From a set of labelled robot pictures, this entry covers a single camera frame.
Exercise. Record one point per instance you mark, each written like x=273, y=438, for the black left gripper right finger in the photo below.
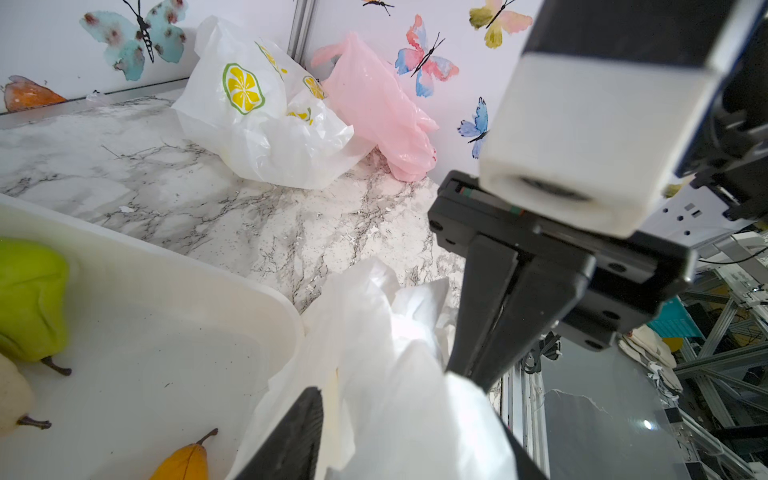
x=526, y=468

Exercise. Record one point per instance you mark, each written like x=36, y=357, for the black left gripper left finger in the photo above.
x=291, y=451

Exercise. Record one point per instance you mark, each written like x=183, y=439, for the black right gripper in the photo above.
x=526, y=275

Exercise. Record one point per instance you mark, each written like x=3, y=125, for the yellow orange fruit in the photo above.
x=187, y=463

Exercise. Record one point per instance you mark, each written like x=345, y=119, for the white cartoon print plastic bag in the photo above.
x=371, y=355

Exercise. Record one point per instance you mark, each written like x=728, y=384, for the pink apple print plastic bag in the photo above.
x=365, y=93

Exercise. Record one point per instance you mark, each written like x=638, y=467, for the white rectangular fruit tray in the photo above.
x=164, y=350

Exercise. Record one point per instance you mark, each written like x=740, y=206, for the dark green pear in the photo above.
x=34, y=280

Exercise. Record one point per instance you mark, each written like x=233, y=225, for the white lemon print plastic bag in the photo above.
x=266, y=117

